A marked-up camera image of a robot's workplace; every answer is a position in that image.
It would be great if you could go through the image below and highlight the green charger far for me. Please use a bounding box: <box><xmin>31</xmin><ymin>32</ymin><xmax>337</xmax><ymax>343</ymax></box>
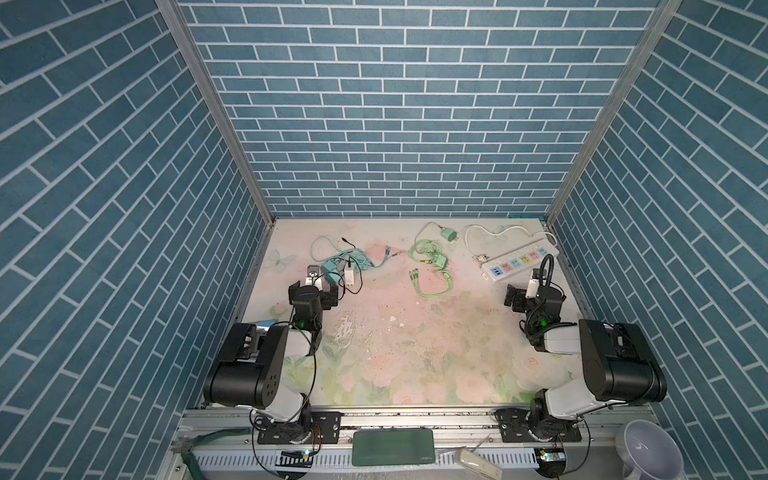
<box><xmin>440</xmin><ymin>226</ymin><xmax>458</xmax><ymax>243</ymax></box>

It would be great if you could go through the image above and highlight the white power strip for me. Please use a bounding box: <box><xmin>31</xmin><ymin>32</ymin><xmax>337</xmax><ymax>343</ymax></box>
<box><xmin>480</xmin><ymin>239</ymin><xmax>559</xmax><ymax>282</ymax></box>

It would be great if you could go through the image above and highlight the white small device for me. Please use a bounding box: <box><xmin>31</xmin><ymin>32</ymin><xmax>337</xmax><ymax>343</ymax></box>
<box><xmin>455</xmin><ymin>448</ymin><xmax>502</xmax><ymax>480</ymax></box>

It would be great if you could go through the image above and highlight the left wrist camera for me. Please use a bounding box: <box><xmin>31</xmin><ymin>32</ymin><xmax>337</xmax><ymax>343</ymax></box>
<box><xmin>304</xmin><ymin>265</ymin><xmax>322</xmax><ymax>285</ymax></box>

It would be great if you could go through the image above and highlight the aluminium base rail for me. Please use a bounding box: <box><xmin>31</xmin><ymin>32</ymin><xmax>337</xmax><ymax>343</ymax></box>
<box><xmin>157</xmin><ymin>404</ymin><xmax>658</xmax><ymax>480</ymax></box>

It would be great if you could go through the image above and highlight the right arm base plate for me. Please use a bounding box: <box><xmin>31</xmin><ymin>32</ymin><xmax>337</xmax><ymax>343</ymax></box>
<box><xmin>492</xmin><ymin>407</ymin><xmax>582</xmax><ymax>443</ymax></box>

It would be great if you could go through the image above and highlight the white bowl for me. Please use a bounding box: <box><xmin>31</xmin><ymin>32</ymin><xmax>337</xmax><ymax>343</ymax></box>
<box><xmin>615</xmin><ymin>419</ymin><xmax>684</xmax><ymax>480</ymax></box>

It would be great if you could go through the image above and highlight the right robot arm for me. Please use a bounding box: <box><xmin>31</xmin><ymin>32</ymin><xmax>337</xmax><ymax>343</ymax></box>
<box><xmin>494</xmin><ymin>279</ymin><xmax>668</xmax><ymax>443</ymax></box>

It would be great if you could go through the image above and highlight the green charger near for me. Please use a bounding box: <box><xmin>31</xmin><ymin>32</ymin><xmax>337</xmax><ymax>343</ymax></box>
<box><xmin>431</xmin><ymin>253</ymin><xmax>448</xmax><ymax>270</ymax></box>

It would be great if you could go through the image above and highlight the green box on rail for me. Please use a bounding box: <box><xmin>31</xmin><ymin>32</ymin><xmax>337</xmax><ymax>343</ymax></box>
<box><xmin>351</xmin><ymin>428</ymin><xmax>436</xmax><ymax>467</ymax></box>

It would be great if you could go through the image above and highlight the green charger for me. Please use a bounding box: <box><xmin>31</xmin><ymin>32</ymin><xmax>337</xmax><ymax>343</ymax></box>
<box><xmin>440</xmin><ymin>226</ymin><xmax>458</xmax><ymax>243</ymax></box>
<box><xmin>431</xmin><ymin>253</ymin><xmax>448</xmax><ymax>270</ymax></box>

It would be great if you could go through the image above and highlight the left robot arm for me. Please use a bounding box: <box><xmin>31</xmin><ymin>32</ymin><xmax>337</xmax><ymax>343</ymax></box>
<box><xmin>203</xmin><ymin>278</ymin><xmax>339</xmax><ymax>429</ymax></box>

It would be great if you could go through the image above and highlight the blue sheet at left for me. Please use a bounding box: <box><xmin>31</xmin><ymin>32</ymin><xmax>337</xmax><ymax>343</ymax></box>
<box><xmin>255</xmin><ymin>320</ymin><xmax>276</xmax><ymax>330</ymax></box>

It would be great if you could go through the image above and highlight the green multi-head cable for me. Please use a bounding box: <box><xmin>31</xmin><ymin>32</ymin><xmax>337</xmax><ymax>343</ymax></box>
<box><xmin>407</xmin><ymin>221</ymin><xmax>455</xmax><ymax>300</ymax></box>

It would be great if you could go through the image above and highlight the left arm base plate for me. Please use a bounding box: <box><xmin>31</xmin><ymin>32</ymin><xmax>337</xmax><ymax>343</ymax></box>
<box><xmin>253</xmin><ymin>411</ymin><xmax>342</xmax><ymax>445</ymax></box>

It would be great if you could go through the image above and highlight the teal multi-head cable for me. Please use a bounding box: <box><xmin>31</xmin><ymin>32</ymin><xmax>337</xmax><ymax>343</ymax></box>
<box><xmin>309</xmin><ymin>233</ymin><xmax>402</xmax><ymax>283</ymax></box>

